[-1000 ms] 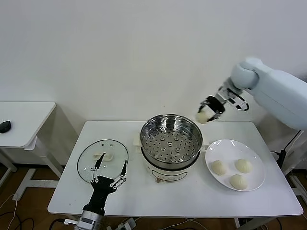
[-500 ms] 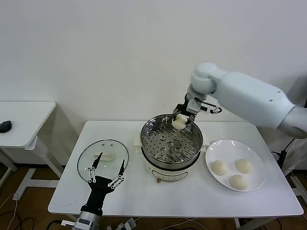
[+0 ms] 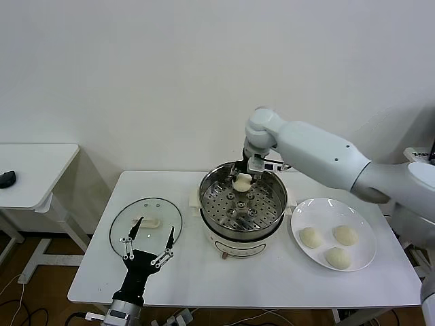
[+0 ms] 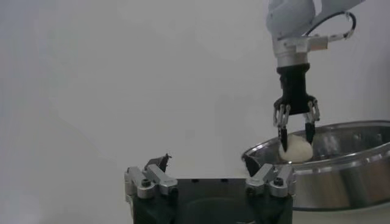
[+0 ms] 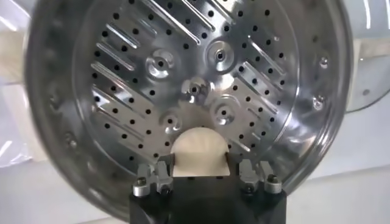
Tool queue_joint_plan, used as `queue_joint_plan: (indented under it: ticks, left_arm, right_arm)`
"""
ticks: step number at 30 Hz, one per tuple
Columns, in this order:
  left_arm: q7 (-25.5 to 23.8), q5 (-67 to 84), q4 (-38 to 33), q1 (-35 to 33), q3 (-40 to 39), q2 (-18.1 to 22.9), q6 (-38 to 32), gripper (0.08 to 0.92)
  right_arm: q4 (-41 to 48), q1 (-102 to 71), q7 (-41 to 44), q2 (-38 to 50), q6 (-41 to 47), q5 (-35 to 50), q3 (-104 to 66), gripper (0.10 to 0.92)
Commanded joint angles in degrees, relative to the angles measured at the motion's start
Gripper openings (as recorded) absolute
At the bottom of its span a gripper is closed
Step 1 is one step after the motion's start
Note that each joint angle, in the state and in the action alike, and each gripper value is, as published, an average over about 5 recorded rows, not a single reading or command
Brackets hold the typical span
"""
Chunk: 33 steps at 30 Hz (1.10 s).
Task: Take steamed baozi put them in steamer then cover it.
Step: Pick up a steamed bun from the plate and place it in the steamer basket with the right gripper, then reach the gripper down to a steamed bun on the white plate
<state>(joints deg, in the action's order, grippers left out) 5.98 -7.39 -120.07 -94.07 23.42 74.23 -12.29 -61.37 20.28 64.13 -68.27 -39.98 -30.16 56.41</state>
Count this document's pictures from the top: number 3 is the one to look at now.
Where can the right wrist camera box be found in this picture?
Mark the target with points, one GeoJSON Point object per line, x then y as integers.
{"type": "Point", "coordinates": [272, 166]}

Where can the white steamed baozi bun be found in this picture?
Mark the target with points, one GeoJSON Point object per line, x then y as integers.
{"type": "Point", "coordinates": [242, 183]}
{"type": "Point", "coordinates": [337, 258]}
{"type": "Point", "coordinates": [310, 237]}
{"type": "Point", "coordinates": [345, 235]}

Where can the black screen device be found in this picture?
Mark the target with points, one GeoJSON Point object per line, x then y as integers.
{"type": "Point", "coordinates": [432, 149]}

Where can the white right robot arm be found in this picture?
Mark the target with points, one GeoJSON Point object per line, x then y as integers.
{"type": "Point", "coordinates": [316, 149]}

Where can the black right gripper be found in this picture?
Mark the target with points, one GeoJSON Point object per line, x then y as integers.
{"type": "Point", "coordinates": [244, 164]}

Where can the white side table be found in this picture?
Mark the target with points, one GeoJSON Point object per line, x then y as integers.
{"type": "Point", "coordinates": [34, 169]}

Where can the perforated steel steamer basket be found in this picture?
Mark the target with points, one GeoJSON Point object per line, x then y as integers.
{"type": "Point", "coordinates": [268, 217]}

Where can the white table with label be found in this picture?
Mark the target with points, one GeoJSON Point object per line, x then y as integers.
{"type": "Point", "coordinates": [408, 155]}

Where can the round white plate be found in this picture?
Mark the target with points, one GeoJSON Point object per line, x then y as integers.
{"type": "Point", "coordinates": [316, 210]}

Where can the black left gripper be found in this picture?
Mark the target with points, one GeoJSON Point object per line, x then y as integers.
{"type": "Point", "coordinates": [139, 268]}

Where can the printed white paper label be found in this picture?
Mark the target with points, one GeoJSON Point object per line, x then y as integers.
{"type": "Point", "coordinates": [419, 155]}

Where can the white electric cooker pot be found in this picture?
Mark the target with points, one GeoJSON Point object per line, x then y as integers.
{"type": "Point", "coordinates": [238, 248]}

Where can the round glass pot lid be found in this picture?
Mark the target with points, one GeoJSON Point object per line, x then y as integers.
{"type": "Point", "coordinates": [153, 208]}

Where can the white power strip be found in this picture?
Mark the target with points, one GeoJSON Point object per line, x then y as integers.
{"type": "Point", "coordinates": [185, 318]}

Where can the black computer mouse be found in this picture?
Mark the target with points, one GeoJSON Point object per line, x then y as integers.
{"type": "Point", "coordinates": [7, 179]}

